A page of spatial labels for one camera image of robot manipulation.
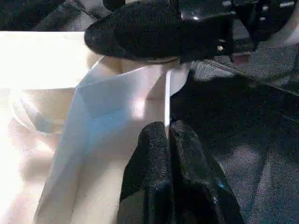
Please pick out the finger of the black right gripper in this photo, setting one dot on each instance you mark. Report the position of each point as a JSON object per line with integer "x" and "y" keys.
{"x": 135, "y": 30}

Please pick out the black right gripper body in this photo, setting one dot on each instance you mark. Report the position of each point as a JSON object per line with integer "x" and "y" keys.
{"x": 229, "y": 23}

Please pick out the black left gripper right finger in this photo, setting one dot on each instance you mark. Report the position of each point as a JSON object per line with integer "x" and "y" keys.
{"x": 201, "y": 182}

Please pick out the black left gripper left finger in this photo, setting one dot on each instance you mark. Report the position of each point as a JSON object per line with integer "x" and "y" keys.
{"x": 147, "y": 177}

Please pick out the white upturned plastic table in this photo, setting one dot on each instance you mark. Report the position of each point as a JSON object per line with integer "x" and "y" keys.
{"x": 46, "y": 93}

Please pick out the black work mat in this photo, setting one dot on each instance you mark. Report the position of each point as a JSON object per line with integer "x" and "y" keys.
{"x": 243, "y": 130}

